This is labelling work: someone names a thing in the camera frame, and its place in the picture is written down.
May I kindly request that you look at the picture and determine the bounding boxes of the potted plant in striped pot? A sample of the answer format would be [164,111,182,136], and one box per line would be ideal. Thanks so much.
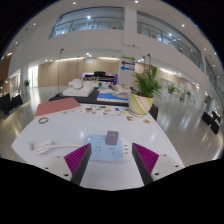
[128,64,163,118]

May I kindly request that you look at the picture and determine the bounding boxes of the white sign with arrows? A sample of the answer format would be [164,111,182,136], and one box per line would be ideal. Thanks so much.
[118,54,137,86]

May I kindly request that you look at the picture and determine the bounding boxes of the tall black lamp stand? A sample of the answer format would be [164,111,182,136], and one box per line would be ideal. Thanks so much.
[56,48,65,96]
[141,53,152,73]

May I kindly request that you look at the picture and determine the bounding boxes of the white power strip cable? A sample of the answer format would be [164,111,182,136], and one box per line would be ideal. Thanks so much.
[28,139,85,155]

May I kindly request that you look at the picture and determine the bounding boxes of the white and wood model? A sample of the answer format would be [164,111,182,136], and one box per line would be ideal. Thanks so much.
[108,83,132,96]

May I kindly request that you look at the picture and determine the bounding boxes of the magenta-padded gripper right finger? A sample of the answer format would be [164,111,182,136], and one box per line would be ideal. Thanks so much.
[131,142,185,186]

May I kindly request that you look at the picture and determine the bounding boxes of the pink flat board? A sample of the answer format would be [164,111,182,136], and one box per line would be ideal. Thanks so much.
[34,97,83,118]

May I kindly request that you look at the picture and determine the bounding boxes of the blue flat model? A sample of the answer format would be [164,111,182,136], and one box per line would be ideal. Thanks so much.
[96,92,130,104]

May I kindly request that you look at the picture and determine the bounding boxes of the black chairs group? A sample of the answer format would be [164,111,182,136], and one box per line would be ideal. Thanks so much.
[201,111,223,135]
[0,92,24,116]

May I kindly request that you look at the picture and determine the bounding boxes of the black piano with purple screen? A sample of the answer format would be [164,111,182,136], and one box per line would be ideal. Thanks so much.
[81,70,119,86]

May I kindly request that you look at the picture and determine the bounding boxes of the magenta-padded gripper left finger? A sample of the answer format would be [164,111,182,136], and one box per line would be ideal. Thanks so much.
[43,143,93,186]

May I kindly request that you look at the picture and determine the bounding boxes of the colourful sticker sheet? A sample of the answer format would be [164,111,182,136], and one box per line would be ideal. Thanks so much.
[79,103,131,118]

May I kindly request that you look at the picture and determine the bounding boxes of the black display table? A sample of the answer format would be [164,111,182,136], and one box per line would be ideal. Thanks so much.
[48,87,159,121]

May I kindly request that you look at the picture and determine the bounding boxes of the ceiling spot lights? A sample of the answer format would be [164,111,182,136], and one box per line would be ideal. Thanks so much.
[4,0,222,69]

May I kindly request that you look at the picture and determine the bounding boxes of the purple-grey charger block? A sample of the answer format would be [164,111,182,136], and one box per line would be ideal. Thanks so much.
[106,130,120,146]

